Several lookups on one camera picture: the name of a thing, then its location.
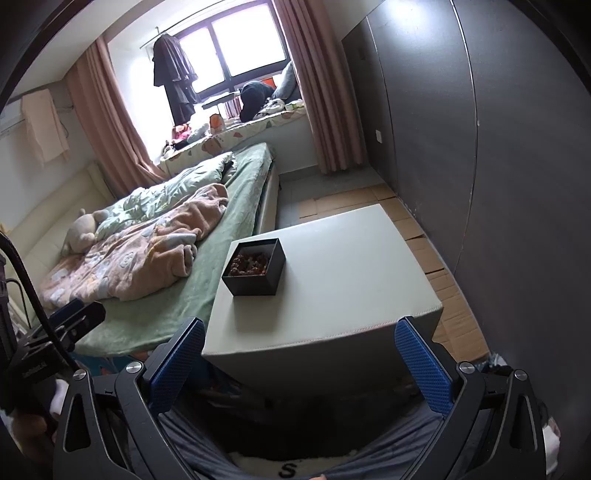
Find black braided cable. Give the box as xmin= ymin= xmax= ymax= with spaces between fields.
xmin=0 ymin=232 xmax=82 ymax=371

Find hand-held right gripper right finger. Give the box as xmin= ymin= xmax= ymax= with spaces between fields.
xmin=394 ymin=316 xmax=561 ymax=480

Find green floral duvet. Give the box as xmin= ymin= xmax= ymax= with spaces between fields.
xmin=95 ymin=151 xmax=236 ymax=241

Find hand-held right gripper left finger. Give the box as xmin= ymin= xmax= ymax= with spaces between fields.
xmin=53 ymin=316 xmax=206 ymax=480

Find white square table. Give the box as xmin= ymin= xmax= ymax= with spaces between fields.
xmin=202 ymin=204 xmax=445 ymax=398

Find dark grey wardrobe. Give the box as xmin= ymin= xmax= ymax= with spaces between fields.
xmin=342 ymin=0 xmax=591 ymax=416

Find grey pillow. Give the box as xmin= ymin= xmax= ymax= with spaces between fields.
xmin=271 ymin=61 xmax=303 ymax=103

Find pink fleece blanket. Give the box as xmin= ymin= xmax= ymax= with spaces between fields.
xmin=37 ymin=183 xmax=230 ymax=308

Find colourful floor mat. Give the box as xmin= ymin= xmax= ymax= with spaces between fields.
xmin=74 ymin=353 xmax=153 ymax=376

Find window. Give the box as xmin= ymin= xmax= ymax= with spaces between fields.
xmin=107 ymin=0 xmax=291 ymax=121

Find printed window seat cushion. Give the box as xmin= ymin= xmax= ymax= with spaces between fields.
xmin=159 ymin=99 xmax=308 ymax=174

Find person's grey pants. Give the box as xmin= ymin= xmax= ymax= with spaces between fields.
xmin=161 ymin=364 xmax=467 ymax=480

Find pink curtain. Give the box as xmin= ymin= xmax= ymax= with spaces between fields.
xmin=65 ymin=37 xmax=169 ymax=199
xmin=272 ymin=0 xmax=368 ymax=175

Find green bed sheet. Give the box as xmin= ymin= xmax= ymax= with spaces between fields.
xmin=69 ymin=142 xmax=278 ymax=356

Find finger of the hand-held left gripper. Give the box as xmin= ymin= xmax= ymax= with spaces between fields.
xmin=46 ymin=299 xmax=107 ymax=344

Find beige plush toy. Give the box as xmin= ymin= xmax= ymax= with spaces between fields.
xmin=61 ymin=209 xmax=112 ymax=254

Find black garment pile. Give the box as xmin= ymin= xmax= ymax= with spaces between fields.
xmin=238 ymin=80 xmax=275 ymax=121

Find white air conditioner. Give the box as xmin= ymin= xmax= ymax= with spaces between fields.
xmin=0 ymin=95 xmax=28 ymax=134

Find hanging dark clothes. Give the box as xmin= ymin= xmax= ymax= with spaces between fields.
xmin=152 ymin=33 xmax=200 ymax=125

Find person's left hand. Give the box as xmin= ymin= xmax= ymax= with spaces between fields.
xmin=8 ymin=410 xmax=57 ymax=457

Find brown rough bead bracelet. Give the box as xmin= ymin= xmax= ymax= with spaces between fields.
xmin=228 ymin=251 xmax=271 ymax=278

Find dark box with white lining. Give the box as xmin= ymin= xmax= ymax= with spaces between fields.
xmin=222 ymin=237 xmax=287 ymax=296

